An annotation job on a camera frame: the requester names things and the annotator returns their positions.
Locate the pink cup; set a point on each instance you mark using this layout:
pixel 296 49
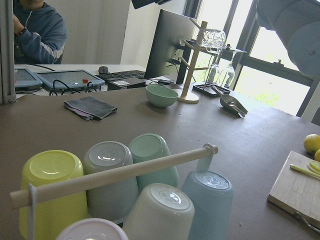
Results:
pixel 93 229

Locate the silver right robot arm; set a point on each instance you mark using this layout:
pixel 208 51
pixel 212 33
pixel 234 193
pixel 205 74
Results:
pixel 297 24

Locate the light blue cup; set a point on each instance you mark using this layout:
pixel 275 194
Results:
pixel 212 198

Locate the white cup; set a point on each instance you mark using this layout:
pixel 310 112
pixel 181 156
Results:
pixel 161 212

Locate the grey cup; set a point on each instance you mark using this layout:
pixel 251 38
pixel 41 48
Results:
pixel 111 199

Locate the yellow cup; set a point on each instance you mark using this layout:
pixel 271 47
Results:
pixel 55 209

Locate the mint green bowl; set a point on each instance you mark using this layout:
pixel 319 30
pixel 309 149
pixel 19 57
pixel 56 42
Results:
pixel 160 96

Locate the wooden mug tree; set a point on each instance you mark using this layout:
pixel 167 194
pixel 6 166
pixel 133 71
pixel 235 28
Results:
pixel 185 95

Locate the black wine glass rack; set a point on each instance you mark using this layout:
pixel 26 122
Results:
pixel 214 90

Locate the black keyboard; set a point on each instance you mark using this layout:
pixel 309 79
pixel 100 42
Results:
pixel 121 75

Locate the metal scoop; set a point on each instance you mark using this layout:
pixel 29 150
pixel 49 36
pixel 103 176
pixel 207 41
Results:
pixel 233 105

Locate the black monitor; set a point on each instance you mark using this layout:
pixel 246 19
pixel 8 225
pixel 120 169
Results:
pixel 168 50

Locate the upper wine glass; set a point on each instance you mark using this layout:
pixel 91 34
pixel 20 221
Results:
pixel 214 70

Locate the grey folded cloth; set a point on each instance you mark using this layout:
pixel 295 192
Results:
pixel 90 108

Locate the lower wine glass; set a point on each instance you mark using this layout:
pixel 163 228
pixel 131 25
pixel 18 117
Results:
pixel 228 73

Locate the blue teach pendant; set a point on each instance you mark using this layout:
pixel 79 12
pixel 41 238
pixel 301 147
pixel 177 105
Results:
pixel 73 79
pixel 25 80

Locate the clear glass mug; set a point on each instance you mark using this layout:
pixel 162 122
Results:
pixel 213 40

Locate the yellow plastic knife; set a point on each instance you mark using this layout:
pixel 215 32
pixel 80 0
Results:
pixel 304 171

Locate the person in blue hoodie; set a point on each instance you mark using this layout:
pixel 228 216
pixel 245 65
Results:
pixel 40 33

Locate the bamboo cutting board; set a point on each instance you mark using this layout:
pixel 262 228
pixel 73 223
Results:
pixel 296 192

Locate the yellow lemon near board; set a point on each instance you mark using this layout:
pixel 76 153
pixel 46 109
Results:
pixel 311 143

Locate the yellow lemon front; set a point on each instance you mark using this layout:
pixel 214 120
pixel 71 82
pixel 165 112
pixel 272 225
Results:
pixel 317 155

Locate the lemon slice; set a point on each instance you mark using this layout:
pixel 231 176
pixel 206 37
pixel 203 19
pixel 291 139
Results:
pixel 314 166

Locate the white wire cup holder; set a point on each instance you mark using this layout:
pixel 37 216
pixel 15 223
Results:
pixel 33 195

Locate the aluminium frame post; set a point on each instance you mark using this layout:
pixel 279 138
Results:
pixel 7 86

